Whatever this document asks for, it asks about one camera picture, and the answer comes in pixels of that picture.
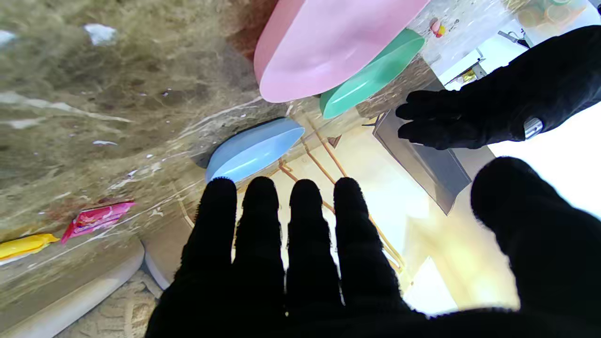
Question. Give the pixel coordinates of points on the green square plastic dish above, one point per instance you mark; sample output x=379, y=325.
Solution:
x=375, y=77

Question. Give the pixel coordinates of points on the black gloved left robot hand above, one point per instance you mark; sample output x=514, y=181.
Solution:
x=507, y=98

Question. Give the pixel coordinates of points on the orange candy bar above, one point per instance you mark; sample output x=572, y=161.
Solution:
x=26, y=245

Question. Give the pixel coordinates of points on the pink candy bar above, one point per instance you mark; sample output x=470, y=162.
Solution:
x=96, y=219

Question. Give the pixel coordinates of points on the beige sofa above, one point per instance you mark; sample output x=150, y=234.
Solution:
x=70, y=295

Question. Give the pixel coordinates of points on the dark flat screen television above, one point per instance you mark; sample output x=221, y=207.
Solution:
x=422, y=164

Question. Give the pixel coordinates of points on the wooden tripod floor lamp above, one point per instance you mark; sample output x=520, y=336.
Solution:
x=324, y=159

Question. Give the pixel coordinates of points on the blue square plastic dish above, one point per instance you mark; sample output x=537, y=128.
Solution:
x=253, y=150

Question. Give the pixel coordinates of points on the pink square plastic dish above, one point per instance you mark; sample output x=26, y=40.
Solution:
x=324, y=47

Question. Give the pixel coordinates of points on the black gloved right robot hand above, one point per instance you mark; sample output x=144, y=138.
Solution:
x=310, y=291

